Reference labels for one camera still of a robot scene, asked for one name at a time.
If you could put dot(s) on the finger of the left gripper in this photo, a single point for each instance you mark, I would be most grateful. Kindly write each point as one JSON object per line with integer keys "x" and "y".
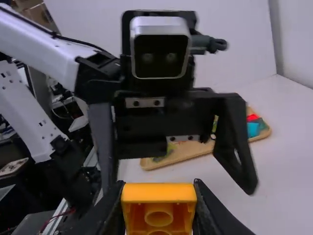
{"x": 232, "y": 122}

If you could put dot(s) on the tan tray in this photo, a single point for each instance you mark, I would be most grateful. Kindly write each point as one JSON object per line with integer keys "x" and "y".
{"x": 193, "y": 151}

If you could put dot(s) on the green wheeled toy brick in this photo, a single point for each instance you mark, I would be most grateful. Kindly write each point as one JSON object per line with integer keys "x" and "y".
{"x": 215, "y": 124}

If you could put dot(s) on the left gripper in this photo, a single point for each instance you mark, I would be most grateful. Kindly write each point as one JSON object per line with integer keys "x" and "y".
{"x": 141, "y": 127}

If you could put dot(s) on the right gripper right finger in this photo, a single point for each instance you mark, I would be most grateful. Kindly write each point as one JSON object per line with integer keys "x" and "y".
{"x": 212, "y": 215}

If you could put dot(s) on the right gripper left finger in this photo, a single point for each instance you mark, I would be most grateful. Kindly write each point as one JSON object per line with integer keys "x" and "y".
{"x": 111, "y": 215}

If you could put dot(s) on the red toy brick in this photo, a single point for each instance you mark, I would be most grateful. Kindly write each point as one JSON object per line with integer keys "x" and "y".
{"x": 252, "y": 118}

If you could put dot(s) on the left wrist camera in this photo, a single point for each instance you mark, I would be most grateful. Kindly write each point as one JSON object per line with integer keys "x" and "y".
{"x": 160, "y": 49}

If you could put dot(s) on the yellow toy brick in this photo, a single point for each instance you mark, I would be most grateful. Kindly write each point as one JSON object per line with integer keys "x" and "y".
{"x": 159, "y": 193}

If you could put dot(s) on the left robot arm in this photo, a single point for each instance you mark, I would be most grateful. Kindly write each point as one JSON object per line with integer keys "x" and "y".
{"x": 36, "y": 44}

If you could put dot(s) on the teal toy brick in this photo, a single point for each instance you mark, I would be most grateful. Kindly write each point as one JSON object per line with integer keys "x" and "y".
{"x": 254, "y": 129}

